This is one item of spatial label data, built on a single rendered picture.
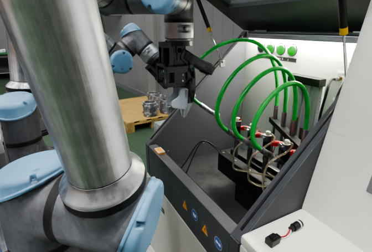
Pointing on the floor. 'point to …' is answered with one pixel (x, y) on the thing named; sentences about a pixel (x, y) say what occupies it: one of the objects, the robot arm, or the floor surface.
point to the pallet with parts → (144, 110)
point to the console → (347, 154)
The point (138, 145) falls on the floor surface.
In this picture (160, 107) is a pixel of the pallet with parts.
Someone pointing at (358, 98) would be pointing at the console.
